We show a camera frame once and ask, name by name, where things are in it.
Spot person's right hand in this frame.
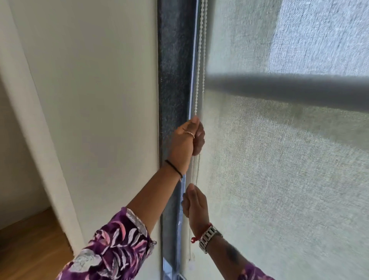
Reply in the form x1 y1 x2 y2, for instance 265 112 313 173
181 184 211 236

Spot person's left hand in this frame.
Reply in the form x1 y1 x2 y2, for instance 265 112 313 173
166 116 206 176

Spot white bead chain cord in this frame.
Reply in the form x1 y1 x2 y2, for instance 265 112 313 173
187 0 209 263

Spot person's right forearm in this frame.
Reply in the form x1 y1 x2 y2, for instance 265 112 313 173
205 234 254 277

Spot person's left forearm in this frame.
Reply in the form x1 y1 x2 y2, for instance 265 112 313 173
126 166 183 238

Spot black wrist band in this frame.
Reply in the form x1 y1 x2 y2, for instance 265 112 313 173
164 159 184 179

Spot silver metal wristwatch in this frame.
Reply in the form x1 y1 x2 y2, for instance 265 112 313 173
198 225 223 254

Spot dark speckled window jamb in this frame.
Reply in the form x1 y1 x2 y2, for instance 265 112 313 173
157 0 200 280

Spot purple floral left sleeve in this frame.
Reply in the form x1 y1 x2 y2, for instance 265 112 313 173
56 207 157 280

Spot purple floral sleeve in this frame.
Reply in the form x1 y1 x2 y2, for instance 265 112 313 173
238 262 275 280
56 207 157 280

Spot grey fabric roller blind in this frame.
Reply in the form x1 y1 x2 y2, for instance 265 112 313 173
179 0 369 280

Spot purple floral right sleeve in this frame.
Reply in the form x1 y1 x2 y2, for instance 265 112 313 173
238 262 275 280

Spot red thread bracelet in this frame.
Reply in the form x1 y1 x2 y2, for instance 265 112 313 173
191 222 213 244

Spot white door frame trim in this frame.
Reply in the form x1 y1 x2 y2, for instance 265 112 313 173
0 0 85 256

